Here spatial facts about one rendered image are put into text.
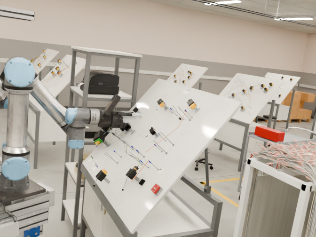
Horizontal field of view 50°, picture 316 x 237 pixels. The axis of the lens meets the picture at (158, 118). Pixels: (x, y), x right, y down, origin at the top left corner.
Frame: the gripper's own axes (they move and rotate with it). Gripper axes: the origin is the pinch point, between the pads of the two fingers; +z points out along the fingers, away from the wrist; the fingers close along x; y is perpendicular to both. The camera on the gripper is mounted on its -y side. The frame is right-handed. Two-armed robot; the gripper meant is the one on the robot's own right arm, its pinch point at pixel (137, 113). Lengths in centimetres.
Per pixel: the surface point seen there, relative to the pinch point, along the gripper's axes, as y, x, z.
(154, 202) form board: 53, -15, 20
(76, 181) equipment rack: 73, -141, 0
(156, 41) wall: -172, -803, 359
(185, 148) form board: 23, -23, 43
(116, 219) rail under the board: 69, -37, 5
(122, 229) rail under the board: 72, -27, 5
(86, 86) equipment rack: -13, -128, 2
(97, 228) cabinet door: 96, -88, 7
